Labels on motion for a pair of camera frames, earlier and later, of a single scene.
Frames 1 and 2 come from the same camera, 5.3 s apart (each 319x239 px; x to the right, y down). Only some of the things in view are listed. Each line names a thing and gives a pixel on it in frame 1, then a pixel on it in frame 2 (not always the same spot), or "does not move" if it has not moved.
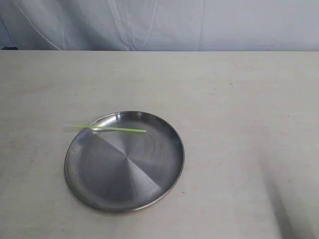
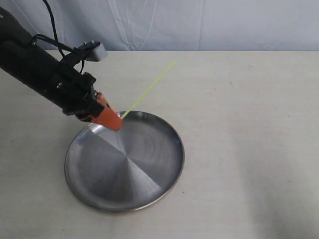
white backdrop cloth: (160, 25) does not move
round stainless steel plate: (124, 171) does not move
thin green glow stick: (106, 128) -> (151, 87)
